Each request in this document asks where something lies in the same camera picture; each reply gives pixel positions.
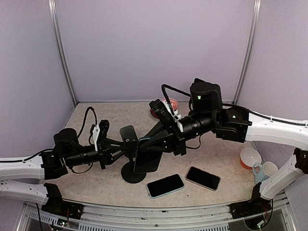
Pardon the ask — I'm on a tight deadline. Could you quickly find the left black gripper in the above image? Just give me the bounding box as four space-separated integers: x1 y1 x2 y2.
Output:
65 138 128 169

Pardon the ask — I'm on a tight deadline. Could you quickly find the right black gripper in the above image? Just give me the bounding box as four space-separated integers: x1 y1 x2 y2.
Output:
138 112 218 156

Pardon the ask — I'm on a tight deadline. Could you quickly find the black pole stand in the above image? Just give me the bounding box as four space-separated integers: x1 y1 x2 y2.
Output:
121 138 146 184

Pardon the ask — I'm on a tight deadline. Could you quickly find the phone blue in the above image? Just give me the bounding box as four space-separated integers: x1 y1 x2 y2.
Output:
133 137 162 174
146 174 185 198

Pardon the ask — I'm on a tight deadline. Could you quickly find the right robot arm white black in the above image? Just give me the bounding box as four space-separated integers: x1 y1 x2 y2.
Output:
138 78 308 214

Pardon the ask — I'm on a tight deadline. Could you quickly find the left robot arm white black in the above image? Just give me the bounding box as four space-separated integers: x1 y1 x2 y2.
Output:
0 126 131 214

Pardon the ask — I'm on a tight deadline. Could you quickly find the middle folding phone stand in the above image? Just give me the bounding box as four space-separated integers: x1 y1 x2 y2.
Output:
120 125 138 149

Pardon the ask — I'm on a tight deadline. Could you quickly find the folding phone stand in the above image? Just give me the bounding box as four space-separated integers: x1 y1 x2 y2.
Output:
88 135 95 146
120 125 138 149

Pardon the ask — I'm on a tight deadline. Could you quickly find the left folding phone stand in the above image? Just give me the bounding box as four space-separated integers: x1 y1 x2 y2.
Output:
88 135 95 146

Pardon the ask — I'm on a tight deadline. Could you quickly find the phone lower right pink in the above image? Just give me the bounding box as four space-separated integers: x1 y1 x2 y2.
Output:
186 167 220 191

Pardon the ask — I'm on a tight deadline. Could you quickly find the red saucer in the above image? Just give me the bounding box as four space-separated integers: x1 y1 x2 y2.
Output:
150 109 159 119

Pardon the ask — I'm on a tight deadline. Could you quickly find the red patterned teacup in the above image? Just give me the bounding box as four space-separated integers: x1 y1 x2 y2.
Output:
161 98 179 110

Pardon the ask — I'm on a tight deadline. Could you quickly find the orange white bowl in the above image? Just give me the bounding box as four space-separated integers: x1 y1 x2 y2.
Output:
240 148 262 169

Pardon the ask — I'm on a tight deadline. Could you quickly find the light blue mug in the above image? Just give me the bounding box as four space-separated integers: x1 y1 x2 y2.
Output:
252 162 270 184

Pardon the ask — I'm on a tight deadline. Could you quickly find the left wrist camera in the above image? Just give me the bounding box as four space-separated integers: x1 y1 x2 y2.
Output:
91 120 110 152

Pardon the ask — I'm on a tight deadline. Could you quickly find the front aluminium rail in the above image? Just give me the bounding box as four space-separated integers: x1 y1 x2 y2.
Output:
16 190 296 231

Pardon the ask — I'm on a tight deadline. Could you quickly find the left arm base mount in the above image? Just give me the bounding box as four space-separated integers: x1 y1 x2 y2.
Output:
41 183 84 220

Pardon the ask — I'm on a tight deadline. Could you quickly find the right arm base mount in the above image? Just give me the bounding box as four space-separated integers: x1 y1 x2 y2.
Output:
230 193 272 219

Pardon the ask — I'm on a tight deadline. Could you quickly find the left aluminium frame post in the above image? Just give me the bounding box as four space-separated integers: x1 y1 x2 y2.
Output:
48 0 79 107

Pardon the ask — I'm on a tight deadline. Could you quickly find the aluminium frame post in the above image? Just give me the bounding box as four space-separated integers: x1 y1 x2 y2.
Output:
48 0 79 107
232 0 262 104

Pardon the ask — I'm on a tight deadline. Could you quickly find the right aluminium frame post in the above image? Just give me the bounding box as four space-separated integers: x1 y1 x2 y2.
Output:
232 0 262 104

